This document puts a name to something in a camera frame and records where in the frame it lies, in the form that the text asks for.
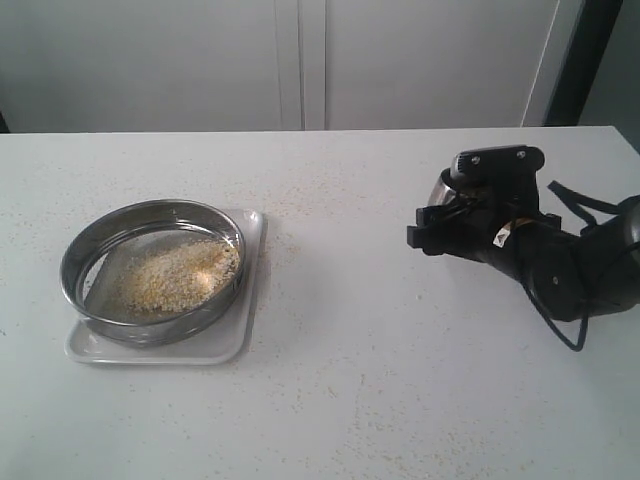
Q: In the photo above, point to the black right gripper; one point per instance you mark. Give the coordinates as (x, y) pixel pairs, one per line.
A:
(500, 225)

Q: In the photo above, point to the stainless steel cup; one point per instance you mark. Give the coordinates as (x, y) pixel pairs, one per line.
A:
(445, 189)

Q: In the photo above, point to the pile of beige grains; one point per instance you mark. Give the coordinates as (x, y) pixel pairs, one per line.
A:
(178, 279)

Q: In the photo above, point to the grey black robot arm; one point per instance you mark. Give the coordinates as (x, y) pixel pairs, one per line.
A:
(601, 262)

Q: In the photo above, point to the round stainless steel sieve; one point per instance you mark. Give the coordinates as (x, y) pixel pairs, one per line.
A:
(92, 264)

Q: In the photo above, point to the white square plastic tray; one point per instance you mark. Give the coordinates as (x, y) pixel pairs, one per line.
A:
(217, 344)

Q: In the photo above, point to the white cabinet with doors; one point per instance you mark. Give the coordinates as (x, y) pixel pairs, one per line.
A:
(104, 66)

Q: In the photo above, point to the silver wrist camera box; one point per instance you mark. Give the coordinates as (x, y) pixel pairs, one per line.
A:
(486, 166)

